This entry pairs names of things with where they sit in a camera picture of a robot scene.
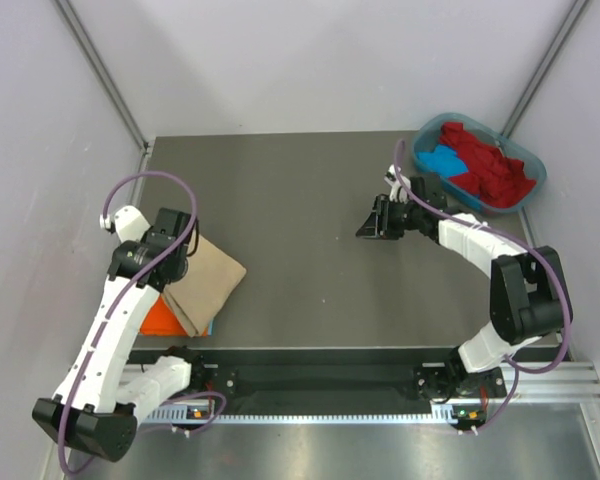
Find aluminium frame rail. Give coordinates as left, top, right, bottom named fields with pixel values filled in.
left=512, top=362, right=600, bottom=404

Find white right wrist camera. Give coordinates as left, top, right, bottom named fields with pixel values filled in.
left=384, top=165, right=411, bottom=203

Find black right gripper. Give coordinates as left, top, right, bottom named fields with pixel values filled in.
left=355, top=195, right=423, bottom=241

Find right aluminium corner post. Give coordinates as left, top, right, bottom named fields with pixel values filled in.
left=500, top=0, right=591, bottom=138

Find red t shirt in basket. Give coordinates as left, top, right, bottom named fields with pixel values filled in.
left=439, top=122, right=536, bottom=209

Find left aluminium corner post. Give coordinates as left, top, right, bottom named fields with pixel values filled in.
left=51, top=0, right=149, bottom=151

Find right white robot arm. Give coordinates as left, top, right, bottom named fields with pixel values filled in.
left=356, top=171, right=572, bottom=396

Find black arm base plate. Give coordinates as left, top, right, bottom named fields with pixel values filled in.
left=194, top=347, right=507, bottom=401

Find slotted grey cable duct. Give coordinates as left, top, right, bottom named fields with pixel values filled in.
left=144, top=402, right=486, bottom=425

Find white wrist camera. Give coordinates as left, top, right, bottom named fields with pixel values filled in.
left=384, top=165, right=411, bottom=203
left=99, top=205, right=150, bottom=243

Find beige t shirt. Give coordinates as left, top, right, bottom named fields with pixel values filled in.
left=162, top=236, right=247, bottom=338

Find aluminium corner post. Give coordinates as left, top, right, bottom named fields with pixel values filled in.
left=500, top=0, right=591, bottom=138
left=51, top=0, right=149, bottom=151

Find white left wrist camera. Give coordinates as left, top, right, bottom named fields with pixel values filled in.
left=99, top=205, right=150, bottom=243

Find teal plastic basket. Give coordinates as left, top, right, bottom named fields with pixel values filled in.
left=411, top=113, right=547, bottom=216

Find orange folded t shirt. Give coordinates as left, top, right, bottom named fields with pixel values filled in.
left=139, top=297, right=188, bottom=337

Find blue t shirt in basket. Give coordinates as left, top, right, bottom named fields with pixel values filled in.
left=416, top=145, right=469, bottom=178

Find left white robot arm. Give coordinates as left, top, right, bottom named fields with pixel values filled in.
left=32, top=206, right=207, bottom=462

